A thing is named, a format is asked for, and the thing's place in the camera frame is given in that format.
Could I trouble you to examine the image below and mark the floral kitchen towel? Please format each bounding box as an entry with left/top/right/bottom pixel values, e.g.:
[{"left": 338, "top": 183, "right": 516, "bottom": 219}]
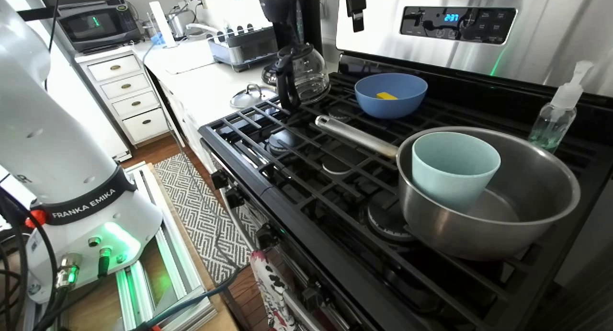
[{"left": 249, "top": 249, "right": 298, "bottom": 331}]

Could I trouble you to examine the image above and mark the steel pot with handle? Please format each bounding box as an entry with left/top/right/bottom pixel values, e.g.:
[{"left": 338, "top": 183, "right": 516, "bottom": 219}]
[{"left": 314, "top": 115, "right": 582, "bottom": 262}]

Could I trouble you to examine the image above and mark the blue bowl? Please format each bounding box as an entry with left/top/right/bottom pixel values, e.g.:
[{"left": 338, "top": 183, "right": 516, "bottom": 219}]
[{"left": 354, "top": 73, "right": 429, "bottom": 120}]

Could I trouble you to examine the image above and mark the black microwave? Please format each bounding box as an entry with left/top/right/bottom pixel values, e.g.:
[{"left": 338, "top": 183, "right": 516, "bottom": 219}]
[{"left": 57, "top": 0, "right": 143, "bottom": 53}]

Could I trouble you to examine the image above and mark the glass pot lid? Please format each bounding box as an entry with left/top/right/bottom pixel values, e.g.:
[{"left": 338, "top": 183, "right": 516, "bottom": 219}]
[{"left": 229, "top": 83, "right": 278, "bottom": 110}]

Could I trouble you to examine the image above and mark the patterned grey rug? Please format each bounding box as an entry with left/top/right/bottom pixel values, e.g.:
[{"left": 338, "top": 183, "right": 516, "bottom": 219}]
[{"left": 153, "top": 152, "right": 260, "bottom": 287}]

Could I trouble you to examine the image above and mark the dish rack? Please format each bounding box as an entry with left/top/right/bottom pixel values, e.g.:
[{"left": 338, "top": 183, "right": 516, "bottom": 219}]
[{"left": 207, "top": 25, "right": 279, "bottom": 73}]

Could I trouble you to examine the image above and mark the stainless steel gas stove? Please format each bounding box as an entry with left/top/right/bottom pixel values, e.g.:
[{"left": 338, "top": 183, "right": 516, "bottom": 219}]
[{"left": 198, "top": 0, "right": 613, "bottom": 331}]

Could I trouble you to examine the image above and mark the white drawer cabinet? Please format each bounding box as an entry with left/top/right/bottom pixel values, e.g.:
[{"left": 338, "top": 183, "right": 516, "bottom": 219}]
[{"left": 74, "top": 45, "right": 171, "bottom": 148}]

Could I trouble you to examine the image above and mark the light teal cup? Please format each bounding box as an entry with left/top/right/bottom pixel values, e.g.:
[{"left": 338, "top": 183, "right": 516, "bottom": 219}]
[{"left": 411, "top": 131, "right": 502, "bottom": 213}]

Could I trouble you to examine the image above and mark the burner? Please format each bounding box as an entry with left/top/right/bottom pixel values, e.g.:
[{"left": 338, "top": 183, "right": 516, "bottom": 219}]
[
  {"left": 267, "top": 129, "right": 303, "bottom": 155},
  {"left": 320, "top": 150, "right": 356, "bottom": 175},
  {"left": 365, "top": 196, "right": 418, "bottom": 242}
]

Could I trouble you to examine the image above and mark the black coffee maker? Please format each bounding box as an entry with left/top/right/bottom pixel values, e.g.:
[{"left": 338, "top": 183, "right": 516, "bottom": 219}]
[{"left": 258, "top": 0, "right": 331, "bottom": 112}]

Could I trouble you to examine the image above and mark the clear spray bottle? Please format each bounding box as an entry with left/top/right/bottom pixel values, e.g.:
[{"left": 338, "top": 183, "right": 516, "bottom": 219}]
[{"left": 528, "top": 60, "right": 595, "bottom": 154}]

